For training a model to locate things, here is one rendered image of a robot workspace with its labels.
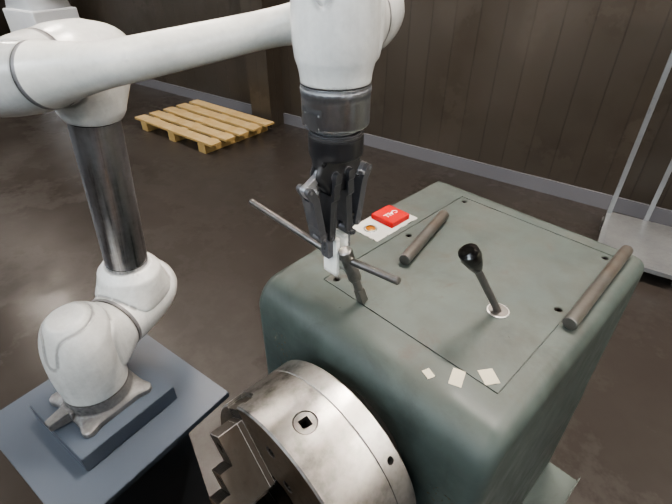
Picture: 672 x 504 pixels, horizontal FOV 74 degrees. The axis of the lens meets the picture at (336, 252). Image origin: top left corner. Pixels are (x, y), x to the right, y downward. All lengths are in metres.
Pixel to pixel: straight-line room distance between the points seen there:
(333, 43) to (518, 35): 3.45
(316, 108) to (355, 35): 0.09
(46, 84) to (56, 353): 0.59
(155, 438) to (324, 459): 0.72
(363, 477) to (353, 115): 0.45
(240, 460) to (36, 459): 0.75
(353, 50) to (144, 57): 0.31
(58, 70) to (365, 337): 0.58
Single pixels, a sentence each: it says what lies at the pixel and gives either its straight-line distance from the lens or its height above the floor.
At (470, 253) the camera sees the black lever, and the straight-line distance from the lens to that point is 0.65.
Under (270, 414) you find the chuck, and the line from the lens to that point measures 0.64.
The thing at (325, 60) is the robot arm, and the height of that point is 1.64.
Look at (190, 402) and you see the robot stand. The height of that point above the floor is 0.75.
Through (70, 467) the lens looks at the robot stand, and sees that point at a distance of 1.31.
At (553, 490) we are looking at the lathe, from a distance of 1.48.
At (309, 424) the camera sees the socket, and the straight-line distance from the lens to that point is 0.64.
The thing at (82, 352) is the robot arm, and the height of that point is 1.02.
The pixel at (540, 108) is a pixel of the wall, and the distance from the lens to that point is 3.99.
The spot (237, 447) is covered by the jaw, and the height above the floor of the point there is 1.18.
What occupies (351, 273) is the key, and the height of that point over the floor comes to 1.33.
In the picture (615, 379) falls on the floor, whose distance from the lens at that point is 2.63.
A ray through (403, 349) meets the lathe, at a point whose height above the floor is 1.25.
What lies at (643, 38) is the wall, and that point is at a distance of 3.81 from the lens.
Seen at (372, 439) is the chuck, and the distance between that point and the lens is 0.64.
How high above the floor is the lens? 1.76
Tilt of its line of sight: 35 degrees down
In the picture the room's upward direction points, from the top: straight up
